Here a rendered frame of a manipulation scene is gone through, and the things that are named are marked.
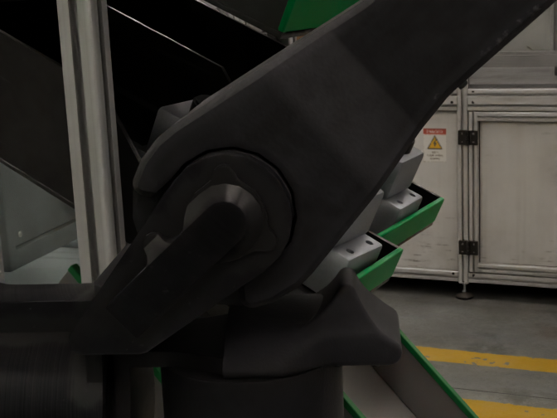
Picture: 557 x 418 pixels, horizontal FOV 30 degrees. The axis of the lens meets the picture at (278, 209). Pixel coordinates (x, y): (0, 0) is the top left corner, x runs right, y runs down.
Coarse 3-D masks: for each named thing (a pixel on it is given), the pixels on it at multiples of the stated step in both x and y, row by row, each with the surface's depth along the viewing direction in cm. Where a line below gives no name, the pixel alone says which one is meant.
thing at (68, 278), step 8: (72, 272) 61; (64, 280) 62; (72, 280) 61; (80, 280) 61; (216, 304) 72; (224, 304) 72; (208, 312) 73; (216, 312) 73; (224, 312) 72; (160, 368) 60; (160, 376) 60; (160, 384) 60; (160, 392) 60; (344, 392) 69; (160, 400) 60; (344, 400) 69; (160, 408) 60; (344, 408) 69; (352, 408) 69; (160, 416) 60; (344, 416) 69; (352, 416) 69; (360, 416) 69
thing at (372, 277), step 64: (0, 0) 65; (0, 64) 60; (128, 64) 71; (192, 64) 69; (0, 128) 61; (64, 128) 59; (128, 128) 72; (64, 192) 60; (128, 192) 58; (384, 256) 63
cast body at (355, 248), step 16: (368, 208) 60; (352, 224) 59; (368, 224) 61; (352, 240) 61; (368, 240) 62; (336, 256) 59; (352, 256) 59; (368, 256) 60; (320, 272) 59; (336, 272) 59; (320, 288) 60
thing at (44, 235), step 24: (0, 168) 143; (0, 192) 143; (24, 192) 149; (48, 192) 155; (0, 216) 143; (24, 216) 149; (48, 216) 155; (72, 216) 162; (24, 240) 149; (48, 240) 155; (72, 240) 162; (24, 264) 149; (48, 264) 155; (72, 264) 162
